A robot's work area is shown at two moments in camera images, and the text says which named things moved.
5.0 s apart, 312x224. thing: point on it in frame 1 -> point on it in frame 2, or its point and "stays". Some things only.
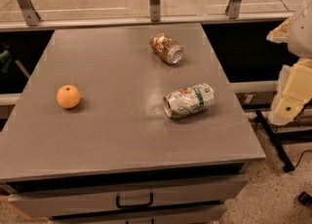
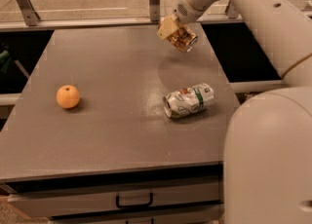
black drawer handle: (118, 205) stays
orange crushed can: (169, 50) -> (183, 38)
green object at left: (6, 59) stays
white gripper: (301, 33) -> (182, 11)
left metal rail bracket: (31, 17) stays
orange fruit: (68, 96) stays
